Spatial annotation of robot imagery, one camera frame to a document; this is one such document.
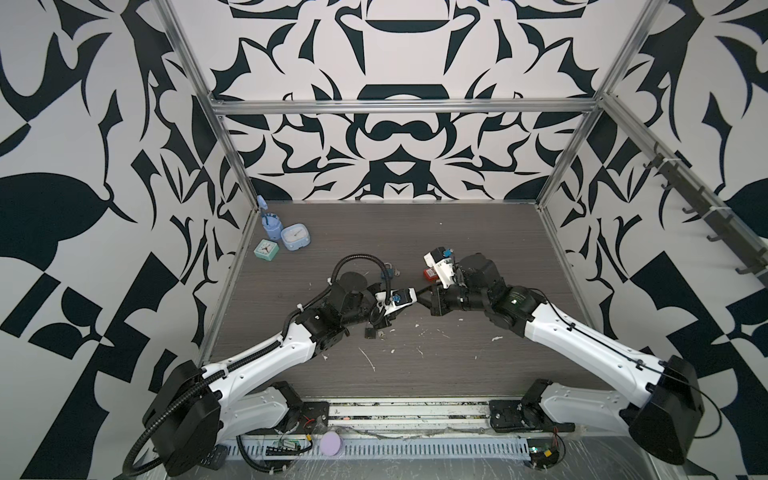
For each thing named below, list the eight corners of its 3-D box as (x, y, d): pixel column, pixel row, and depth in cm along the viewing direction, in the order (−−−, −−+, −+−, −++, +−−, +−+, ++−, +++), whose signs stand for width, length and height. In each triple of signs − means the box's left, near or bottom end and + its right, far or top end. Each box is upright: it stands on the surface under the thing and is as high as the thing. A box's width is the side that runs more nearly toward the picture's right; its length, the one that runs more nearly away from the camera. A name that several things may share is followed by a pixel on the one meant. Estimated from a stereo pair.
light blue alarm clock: (280, 251, 108) (277, 244, 105) (286, 229, 114) (283, 223, 111) (308, 251, 108) (306, 245, 105) (312, 229, 114) (311, 223, 111)
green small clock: (254, 256, 107) (252, 252, 105) (264, 243, 111) (262, 238, 108) (272, 262, 105) (270, 257, 103) (281, 247, 109) (279, 243, 107)
